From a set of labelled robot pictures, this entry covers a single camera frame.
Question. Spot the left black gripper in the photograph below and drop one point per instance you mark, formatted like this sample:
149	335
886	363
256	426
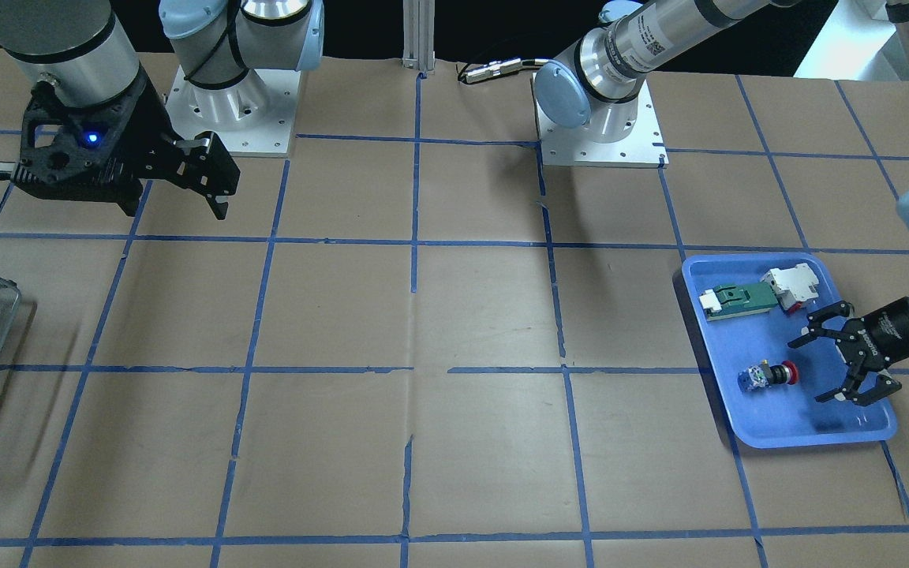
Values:
902	327

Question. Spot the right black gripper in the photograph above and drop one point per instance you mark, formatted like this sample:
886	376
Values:
150	125

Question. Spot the red emergency stop button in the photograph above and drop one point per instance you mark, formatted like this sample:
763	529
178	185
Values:
765	375

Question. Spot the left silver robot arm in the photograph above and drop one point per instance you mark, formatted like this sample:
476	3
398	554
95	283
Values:
607	67

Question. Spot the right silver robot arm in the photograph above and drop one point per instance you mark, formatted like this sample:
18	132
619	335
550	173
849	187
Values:
82	48

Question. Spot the white circuit breaker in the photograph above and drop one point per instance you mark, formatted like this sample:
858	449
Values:
793	287

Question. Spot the blue plastic tray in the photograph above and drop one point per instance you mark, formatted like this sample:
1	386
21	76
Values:
779	416

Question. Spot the green terminal block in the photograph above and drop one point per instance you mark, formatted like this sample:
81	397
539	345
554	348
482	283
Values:
730	300

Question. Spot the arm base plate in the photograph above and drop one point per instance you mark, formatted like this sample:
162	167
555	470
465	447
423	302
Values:
625	136
254	118

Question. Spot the aluminium frame post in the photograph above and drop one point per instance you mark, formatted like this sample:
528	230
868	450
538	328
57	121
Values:
418	18

